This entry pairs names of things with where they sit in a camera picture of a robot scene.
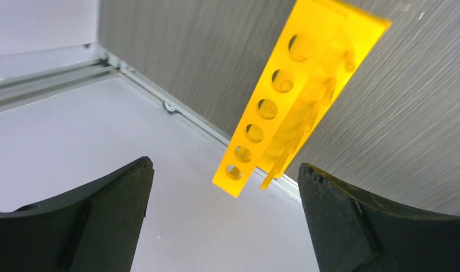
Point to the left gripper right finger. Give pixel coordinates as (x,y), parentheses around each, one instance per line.
(353,229)

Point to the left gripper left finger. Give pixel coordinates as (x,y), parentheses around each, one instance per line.
(94,227)

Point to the yellow test tube rack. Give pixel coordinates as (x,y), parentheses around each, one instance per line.
(321,46)

